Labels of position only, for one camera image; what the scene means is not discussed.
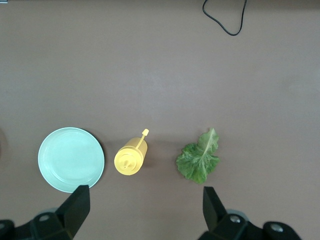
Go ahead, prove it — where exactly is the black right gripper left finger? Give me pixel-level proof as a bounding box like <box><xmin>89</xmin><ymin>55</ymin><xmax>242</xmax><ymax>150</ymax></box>
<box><xmin>29</xmin><ymin>184</ymin><xmax>91</xmax><ymax>240</ymax></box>

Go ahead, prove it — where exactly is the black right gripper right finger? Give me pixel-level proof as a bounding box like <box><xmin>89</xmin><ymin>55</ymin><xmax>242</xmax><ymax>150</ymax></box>
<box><xmin>197</xmin><ymin>186</ymin><xmax>263</xmax><ymax>240</ymax></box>

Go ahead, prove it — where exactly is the green lettuce leaf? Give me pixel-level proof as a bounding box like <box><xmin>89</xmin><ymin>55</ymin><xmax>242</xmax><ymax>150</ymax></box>
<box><xmin>175</xmin><ymin>127</ymin><xmax>221</xmax><ymax>185</ymax></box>

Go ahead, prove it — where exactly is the yellow squeeze bottle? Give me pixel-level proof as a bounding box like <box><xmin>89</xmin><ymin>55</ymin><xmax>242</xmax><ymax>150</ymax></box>
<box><xmin>113</xmin><ymin>128</ymin><xmax>150</xmax><ymax>176</ymax></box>

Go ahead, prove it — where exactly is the light green plate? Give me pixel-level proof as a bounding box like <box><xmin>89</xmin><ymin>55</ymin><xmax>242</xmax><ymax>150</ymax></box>
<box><xmin>37</xmin><ymin>126</ymin><xmax>106</xmax><ymax>194</ymax></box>

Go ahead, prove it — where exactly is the thin black looped cable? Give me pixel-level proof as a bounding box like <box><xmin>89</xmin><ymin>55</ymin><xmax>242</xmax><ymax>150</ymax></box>
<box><xmin>202</xmin><ymin>0</ymin><xmax>247</xmax><ymax>37</ymax></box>

